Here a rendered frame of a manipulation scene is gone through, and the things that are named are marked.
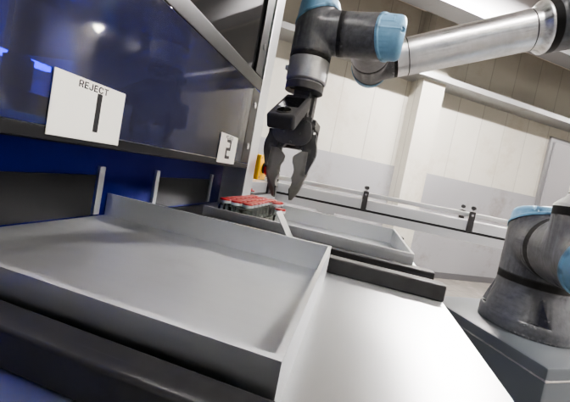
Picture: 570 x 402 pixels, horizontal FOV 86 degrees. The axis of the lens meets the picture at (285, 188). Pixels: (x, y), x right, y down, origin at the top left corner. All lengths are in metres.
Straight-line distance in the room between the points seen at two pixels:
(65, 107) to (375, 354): 0.34
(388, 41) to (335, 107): 2.96
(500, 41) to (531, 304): 0.48
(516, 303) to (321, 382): 0.55
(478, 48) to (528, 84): 4.67
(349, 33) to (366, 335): 0.46
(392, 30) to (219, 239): 0.42
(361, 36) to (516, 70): 4.72
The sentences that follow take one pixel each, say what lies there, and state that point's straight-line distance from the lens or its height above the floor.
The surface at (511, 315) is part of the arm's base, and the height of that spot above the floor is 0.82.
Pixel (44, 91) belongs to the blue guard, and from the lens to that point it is 0.35.
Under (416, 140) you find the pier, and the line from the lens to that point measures 3.79.
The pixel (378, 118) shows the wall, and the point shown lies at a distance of 3.77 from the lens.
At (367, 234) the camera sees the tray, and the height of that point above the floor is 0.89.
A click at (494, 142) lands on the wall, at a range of 4.93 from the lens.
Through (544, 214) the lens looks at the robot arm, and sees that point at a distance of 0.71.
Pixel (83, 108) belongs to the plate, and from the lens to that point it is 0.37.
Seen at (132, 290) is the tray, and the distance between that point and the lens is 0.28.
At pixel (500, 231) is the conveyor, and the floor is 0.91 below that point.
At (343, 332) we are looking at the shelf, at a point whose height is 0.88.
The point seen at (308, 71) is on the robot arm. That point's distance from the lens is 0.57.
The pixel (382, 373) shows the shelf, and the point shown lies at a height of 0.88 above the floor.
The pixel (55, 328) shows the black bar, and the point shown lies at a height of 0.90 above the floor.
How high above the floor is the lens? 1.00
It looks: 3 degrees down
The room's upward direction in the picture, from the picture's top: 11 degrees clockwise
